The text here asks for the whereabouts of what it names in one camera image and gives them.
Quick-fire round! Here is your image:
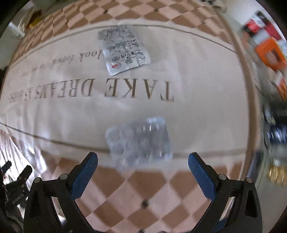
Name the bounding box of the clear plastic blister pack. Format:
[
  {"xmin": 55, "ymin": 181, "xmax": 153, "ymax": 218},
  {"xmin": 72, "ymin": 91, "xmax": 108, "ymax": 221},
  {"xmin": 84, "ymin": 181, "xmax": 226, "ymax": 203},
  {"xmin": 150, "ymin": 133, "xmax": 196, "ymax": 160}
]
[{"xmin": 105, "ymin": 116, "xmax": 173, "ymax": 170}]

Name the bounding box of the silver foil pill pack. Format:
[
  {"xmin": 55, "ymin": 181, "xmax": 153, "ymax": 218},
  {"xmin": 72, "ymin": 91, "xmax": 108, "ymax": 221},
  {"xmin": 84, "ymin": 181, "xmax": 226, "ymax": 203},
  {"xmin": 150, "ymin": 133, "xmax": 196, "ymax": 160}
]
[{"xmin": 98, "ymin": 25, "xmax": 151, "ymax": 76}]

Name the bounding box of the brown checkered table cloth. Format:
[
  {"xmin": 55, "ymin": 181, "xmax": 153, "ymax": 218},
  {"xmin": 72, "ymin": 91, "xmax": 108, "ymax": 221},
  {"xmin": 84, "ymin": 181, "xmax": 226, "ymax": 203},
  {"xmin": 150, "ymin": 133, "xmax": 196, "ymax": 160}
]
[{"xmin": 1, "ymin": 1, "xmax": 249, "ymax": 232}]

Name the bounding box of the orange box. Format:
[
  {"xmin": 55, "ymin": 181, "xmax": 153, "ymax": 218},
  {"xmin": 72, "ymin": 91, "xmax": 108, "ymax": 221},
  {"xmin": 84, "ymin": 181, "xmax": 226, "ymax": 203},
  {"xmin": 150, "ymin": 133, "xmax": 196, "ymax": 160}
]
[{"xmin": 255, "ymin": 37, "xmax": 286, "ymax": 71}]

